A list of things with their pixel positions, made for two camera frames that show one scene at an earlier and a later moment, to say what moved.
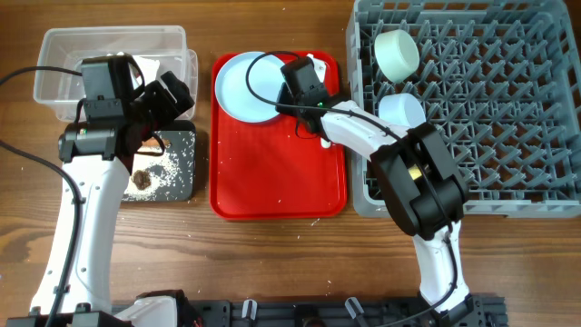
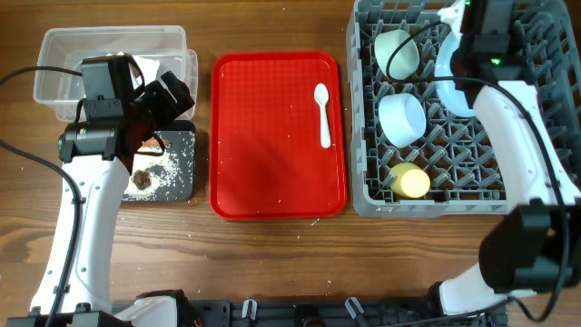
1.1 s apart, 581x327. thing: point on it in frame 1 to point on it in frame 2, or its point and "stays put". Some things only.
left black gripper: (170, 109) stays put
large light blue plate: (266, 77) to (443, 68)
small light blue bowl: (401, 110) stays put
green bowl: (397, 54) stays put
